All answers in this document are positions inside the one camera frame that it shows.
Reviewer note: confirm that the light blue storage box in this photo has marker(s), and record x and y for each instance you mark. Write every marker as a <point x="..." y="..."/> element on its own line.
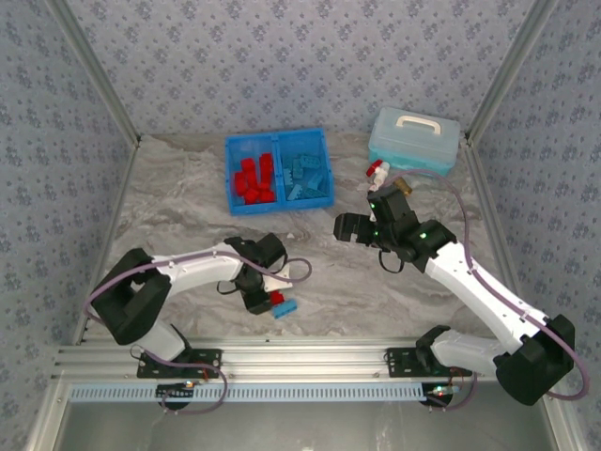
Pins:
<point x="422" y="136"/>

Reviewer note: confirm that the small red and white bottles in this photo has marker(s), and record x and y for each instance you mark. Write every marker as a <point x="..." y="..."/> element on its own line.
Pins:
<point x="380" y="175"/>

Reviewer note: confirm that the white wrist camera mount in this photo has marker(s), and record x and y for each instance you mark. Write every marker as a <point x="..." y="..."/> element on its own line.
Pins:
<point x="372" y="215"/>
<point x="277" y="279"/>

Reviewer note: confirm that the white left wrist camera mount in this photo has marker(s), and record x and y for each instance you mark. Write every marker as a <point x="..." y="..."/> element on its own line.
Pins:
<point x="277" y="279"/>

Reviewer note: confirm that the aluminium side rail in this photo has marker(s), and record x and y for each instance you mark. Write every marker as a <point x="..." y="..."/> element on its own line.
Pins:
<point x="123" y="188"/>

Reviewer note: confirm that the brass valve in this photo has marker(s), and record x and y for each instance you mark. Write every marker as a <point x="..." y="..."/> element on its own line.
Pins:
<point x="404" y="184"/>

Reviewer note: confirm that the long red lego brick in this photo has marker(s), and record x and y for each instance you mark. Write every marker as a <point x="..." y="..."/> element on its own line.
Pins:
<point x="266" y="164"/>

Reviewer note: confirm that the aluminium frame post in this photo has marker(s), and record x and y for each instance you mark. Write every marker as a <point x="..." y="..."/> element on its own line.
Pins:
<point x="97" y="70"/>
<point x="509" y="70"/>

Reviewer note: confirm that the black controller board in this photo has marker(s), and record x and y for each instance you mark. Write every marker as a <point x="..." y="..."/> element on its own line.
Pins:
<point x="439" y="393"/>
<point x="174" y="391"/>

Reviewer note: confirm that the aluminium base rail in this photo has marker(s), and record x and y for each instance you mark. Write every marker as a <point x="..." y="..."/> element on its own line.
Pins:
<point x="305" y="359"/>

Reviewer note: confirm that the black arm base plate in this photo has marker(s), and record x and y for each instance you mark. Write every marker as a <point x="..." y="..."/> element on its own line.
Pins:
<point x="399" y="366"/>
<point x="206" y="356"/>

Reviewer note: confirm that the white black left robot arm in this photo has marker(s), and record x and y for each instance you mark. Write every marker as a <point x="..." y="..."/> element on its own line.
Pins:
<point x="197" y="270"/>

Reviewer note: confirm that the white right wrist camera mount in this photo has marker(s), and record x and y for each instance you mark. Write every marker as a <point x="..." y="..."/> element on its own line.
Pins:
<point x="372" y="215"/>

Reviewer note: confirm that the small red lego brick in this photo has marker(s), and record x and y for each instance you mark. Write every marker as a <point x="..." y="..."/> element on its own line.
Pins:
<point x="253" y="180"/>

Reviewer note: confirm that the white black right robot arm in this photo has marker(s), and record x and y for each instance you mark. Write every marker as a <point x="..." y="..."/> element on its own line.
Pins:
<point x="479" y="291"/>

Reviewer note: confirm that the grey metal panel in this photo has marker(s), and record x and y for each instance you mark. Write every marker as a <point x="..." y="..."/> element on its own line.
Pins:
<point x="300" y="427"/>

